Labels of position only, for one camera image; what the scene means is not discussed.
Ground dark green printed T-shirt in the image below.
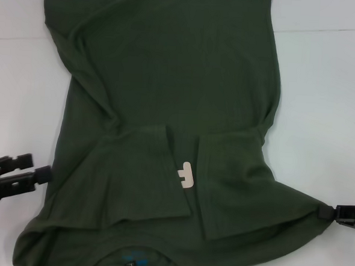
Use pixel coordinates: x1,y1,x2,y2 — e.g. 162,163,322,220
11,0,340,266

